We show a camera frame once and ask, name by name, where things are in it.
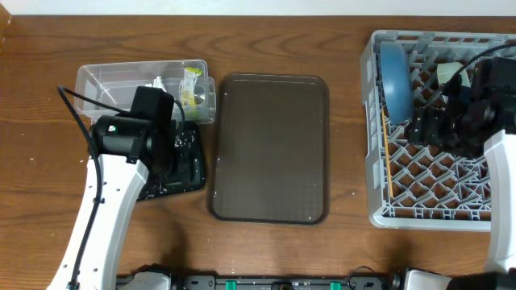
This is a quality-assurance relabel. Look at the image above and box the green bowl with rice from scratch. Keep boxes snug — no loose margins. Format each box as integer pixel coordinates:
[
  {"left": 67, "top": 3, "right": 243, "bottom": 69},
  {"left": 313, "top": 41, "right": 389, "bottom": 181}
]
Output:
[{"left": 436, "top": 62, "right": 471, "bottom": 88}]

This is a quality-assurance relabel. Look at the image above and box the grey dishwasher rack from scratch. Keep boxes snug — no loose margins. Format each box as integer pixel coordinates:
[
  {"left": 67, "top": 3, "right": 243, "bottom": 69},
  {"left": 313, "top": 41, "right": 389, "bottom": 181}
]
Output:
[{"left": 360, "top": 30, "right": 515, "bottom": 232}]

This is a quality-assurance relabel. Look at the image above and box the clear plastic bin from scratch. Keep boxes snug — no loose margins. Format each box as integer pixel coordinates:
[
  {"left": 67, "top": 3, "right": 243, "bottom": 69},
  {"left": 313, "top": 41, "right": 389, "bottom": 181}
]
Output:
[{"left": 75, "top": 60, "right": 217, "bottom": 124}]

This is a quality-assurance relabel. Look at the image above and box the wooden chopstick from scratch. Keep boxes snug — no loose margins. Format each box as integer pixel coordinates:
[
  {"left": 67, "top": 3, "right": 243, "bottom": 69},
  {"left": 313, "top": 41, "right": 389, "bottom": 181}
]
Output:
[{"left": 381, "top": 109, "right": 393, "bottom": 199}]

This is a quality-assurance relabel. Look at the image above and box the dark blue plate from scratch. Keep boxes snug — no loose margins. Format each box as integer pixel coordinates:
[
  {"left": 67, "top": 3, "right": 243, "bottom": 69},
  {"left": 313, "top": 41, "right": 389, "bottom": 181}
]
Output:
[{"left": 380, "top": 41, "right": 414, "bottom": 125}]

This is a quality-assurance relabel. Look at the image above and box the yellow snack wrapper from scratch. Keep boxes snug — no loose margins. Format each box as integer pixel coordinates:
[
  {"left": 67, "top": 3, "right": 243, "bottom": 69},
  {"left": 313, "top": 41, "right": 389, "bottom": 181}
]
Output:
[{"left": 180, "top": 67, "right": 205, "bottom": 118}]

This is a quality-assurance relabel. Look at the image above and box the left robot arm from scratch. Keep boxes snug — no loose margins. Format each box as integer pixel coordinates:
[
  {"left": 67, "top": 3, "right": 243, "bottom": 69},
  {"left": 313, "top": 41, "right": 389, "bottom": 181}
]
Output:
[{"left": 49, "top": 114, "right": 176, "bottom": 289}]

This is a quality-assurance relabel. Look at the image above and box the white napkin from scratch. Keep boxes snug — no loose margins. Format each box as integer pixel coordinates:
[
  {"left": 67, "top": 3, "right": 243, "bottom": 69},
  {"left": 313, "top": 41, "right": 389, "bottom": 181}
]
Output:
[{"left": 145, "top": 77, "right": 166, "bottom": 92}]

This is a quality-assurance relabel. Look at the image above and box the black plastic bin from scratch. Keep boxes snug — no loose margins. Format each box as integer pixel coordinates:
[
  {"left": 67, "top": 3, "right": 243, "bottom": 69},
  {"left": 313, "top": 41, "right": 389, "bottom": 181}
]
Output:
[{"left": 137, "top": 121, "right": 206, "bottom": 201}]

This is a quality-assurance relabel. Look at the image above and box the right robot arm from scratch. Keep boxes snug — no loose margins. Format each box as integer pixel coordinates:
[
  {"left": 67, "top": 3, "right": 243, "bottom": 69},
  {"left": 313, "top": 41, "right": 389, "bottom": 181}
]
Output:
[{"left": 408, "top": 57, "right": 515, "bottom": 274}]

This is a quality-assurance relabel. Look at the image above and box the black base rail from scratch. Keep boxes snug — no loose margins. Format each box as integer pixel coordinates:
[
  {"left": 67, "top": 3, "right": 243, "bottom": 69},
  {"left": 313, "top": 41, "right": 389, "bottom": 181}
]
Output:
[{"left": 116, "top": 263, "right": 485, "bottom": 290}]

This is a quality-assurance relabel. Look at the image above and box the brown serving tray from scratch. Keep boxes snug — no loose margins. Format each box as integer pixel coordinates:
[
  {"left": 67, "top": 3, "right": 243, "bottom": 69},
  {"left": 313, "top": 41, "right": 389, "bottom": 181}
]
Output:
[{"left": 207, "top": 73, "right": 330, "bottom": 226}]

